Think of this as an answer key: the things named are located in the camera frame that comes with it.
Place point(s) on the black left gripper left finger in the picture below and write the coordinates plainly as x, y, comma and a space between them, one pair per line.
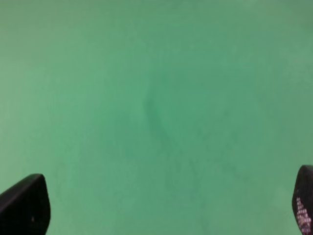
25, 207

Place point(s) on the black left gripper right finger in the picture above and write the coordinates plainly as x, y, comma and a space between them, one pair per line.
302, 200

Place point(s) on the green tablecloth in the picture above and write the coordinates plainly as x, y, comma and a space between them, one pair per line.
158, 117

